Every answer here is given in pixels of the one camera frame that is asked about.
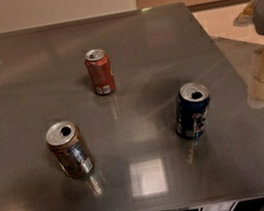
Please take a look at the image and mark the red coke can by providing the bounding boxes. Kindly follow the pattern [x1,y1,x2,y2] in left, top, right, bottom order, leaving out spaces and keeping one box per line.
[85,49,116,96]

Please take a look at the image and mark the blue pepsi can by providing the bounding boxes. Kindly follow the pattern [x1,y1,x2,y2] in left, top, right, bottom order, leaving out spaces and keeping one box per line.
[175,82,210,139]

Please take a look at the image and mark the orange soda can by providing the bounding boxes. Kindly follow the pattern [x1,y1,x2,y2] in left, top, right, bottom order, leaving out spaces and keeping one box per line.
[45,120,94,179]

